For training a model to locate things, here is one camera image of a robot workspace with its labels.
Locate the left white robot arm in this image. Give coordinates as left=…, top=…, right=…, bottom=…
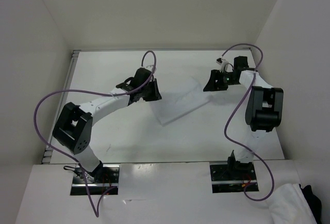
left=52, top=68, right=162, bottom=183

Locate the white cloth pile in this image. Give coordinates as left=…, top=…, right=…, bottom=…
left=266, top=184, right=317, bottom=224

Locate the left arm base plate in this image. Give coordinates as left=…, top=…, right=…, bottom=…
left=63, top=165, right=120, bottom=196

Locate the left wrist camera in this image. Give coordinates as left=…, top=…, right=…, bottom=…
left=144, top=65, right=156, bottom=73

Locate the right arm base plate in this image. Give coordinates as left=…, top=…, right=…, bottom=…
left=209, top=162, right=259, bottom=194

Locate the black cloth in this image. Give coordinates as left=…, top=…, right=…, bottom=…
left=300, top=185, right=322, bottom=224

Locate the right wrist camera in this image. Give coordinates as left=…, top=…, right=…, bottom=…
left=216, top=57, right=234, bottom=72

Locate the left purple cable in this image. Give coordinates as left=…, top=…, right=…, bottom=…
left=34, top=50, right=157, bottom=217

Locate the white skirt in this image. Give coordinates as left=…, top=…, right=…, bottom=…
left=150, top=77, right=211, bottom=126

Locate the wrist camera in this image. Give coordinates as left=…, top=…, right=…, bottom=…
left=144, top=65, right=156, bottom=73
left=216, top=57, right=234, bottom=72

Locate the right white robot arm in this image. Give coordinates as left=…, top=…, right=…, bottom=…
left=203, top=56, right=284, bottom=179

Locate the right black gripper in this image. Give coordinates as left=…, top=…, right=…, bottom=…
left=203, top=69, right=239, bottom=91

